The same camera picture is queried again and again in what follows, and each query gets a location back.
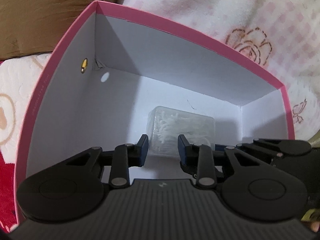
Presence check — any clear plastic floss pick box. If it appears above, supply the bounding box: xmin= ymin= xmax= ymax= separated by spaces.
xmin=146 ymin=106 xmax=215 ymax=158

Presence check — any red bear print blanket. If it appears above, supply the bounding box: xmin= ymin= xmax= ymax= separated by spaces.
xmin=0 ymin=53 xmax=51 ymax=233

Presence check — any pink cardboard box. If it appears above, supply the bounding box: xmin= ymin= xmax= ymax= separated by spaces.
xmin=14 ymin=0 xmax=296 ymax=233

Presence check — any pink checkered floral pillow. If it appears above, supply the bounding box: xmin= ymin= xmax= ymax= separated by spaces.
xmin=118 ymin=0 xmax=319 ymax=146

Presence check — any brown embroidered pillow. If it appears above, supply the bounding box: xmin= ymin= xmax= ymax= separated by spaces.
xmin=1 ymin=0 xmax=116 ymax=60

